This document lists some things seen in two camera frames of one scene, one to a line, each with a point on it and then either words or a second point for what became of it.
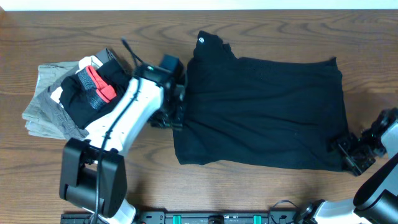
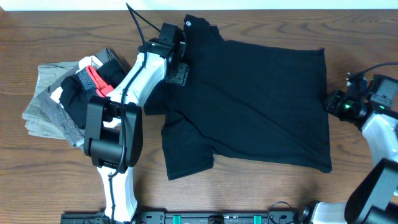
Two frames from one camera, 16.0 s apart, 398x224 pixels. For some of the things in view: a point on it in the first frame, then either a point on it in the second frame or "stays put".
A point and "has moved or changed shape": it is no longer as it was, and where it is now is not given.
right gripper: [356, 168] -> [331, 104]
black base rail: [189, 218] stays put
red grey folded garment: [97, 91] stays put
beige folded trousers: [40, 119] stays put
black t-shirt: [283, 112] has moved or changed shape
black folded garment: [74, 99] stays put
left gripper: [179, 109] -> [178, 73]
